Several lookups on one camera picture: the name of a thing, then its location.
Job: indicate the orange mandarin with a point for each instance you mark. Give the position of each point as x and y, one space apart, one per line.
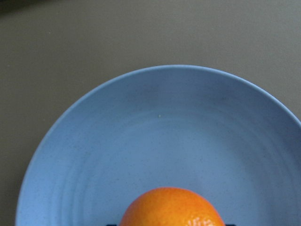
171 206

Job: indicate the blue plate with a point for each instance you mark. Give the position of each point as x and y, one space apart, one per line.
175 125

